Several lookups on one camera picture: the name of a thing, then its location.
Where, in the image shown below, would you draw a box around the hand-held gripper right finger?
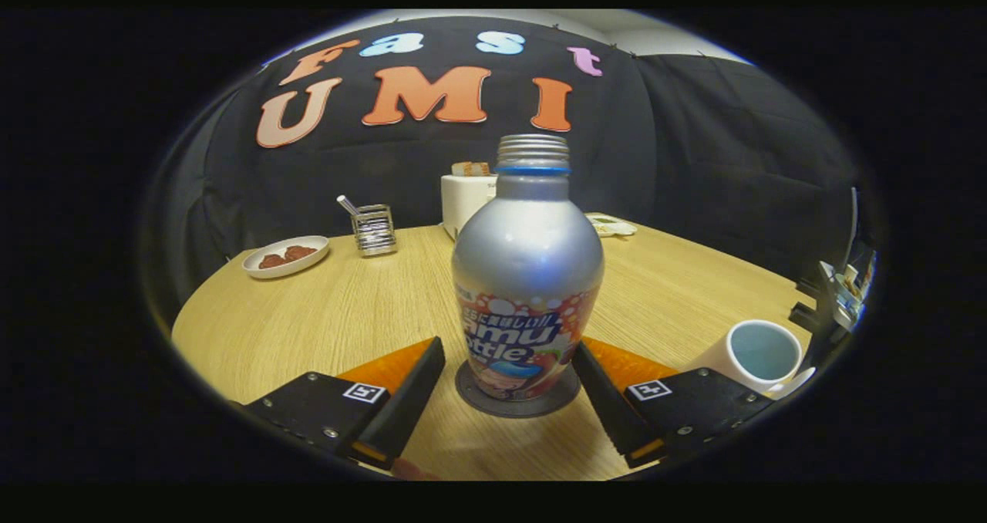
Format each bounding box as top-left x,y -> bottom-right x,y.
572,336 -> 774,468

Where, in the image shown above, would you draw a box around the white round plate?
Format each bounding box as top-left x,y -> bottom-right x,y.
241,235 -> 331,280

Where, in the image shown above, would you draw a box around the metal wire utensil holder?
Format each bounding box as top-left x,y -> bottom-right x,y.
351,204 -> 398,258

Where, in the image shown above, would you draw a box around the wooden table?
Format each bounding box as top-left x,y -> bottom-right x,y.
171,218 -> 818,481

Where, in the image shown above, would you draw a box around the reddish brown food pieces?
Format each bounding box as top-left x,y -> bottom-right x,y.
258,245 -> 318,269

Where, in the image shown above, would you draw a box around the white toaster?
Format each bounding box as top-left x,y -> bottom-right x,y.
440,173 -> 498,241

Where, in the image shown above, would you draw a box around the silver juice bottle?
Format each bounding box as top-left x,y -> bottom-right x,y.
451,133 -> 605,402

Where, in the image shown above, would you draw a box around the black backdrop cloth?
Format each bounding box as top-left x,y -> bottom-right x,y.
143,15 -> 864,308

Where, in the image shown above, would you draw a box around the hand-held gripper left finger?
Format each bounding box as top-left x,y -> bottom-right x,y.
245,336 -> 446,471

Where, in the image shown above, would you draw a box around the white cup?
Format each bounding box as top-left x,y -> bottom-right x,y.
682,319 -> 817,400

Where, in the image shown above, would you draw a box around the small white compartment tray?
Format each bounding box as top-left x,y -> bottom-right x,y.
586,212 -> 638,238

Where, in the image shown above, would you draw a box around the dark round coaster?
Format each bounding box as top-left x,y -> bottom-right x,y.
454,361 -> 581,419

